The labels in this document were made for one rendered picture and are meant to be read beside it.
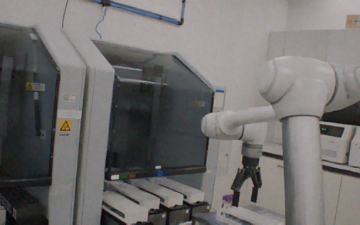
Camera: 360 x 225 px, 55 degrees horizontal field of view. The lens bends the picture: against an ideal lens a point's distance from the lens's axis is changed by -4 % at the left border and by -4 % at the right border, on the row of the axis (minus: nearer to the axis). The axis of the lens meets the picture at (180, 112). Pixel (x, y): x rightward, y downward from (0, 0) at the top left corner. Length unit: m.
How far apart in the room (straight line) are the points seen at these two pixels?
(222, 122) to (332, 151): 2.16
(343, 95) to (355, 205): 2.45
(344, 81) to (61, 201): 1.12
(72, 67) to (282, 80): 0.83
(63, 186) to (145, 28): 1.82
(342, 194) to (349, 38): 1.50
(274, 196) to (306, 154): 2.89
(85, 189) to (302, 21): 3.53
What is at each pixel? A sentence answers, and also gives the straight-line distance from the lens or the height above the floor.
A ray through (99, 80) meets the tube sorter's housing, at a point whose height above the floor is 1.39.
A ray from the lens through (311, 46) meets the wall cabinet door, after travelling 3.99.
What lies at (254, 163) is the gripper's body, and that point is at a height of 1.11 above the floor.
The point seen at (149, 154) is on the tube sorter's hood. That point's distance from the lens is 1.68.
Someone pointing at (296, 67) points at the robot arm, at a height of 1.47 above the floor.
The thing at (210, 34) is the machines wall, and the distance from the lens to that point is 3.53.
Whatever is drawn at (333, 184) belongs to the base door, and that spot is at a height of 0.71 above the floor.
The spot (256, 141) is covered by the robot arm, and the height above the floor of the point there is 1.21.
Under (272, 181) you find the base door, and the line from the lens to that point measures 3.81.
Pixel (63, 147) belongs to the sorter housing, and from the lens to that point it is 1.47.
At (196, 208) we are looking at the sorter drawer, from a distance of 1.88.
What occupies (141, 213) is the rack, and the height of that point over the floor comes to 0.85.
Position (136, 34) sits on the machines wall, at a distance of 2.96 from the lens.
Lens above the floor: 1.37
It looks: 3 degrees down
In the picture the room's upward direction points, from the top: 6 degrees clockwise
